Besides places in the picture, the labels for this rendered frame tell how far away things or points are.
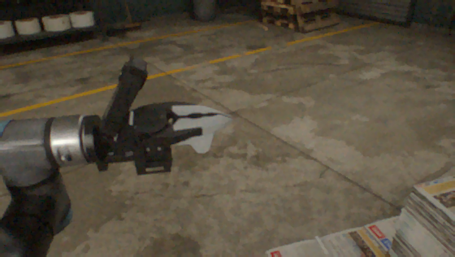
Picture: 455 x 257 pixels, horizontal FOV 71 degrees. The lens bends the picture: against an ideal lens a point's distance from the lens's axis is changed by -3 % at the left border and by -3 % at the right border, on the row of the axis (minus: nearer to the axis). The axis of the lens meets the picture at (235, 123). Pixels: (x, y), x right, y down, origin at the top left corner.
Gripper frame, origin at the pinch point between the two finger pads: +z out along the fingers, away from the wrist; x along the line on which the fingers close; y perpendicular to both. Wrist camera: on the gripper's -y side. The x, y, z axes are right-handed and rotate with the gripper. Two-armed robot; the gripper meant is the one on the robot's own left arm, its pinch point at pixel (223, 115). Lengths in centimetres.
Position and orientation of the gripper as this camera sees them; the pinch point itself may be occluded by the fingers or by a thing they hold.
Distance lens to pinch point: 50.3
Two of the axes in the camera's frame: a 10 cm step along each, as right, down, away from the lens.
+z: 9.8, -0.9, 1.7
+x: 1.9, 5.9, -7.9
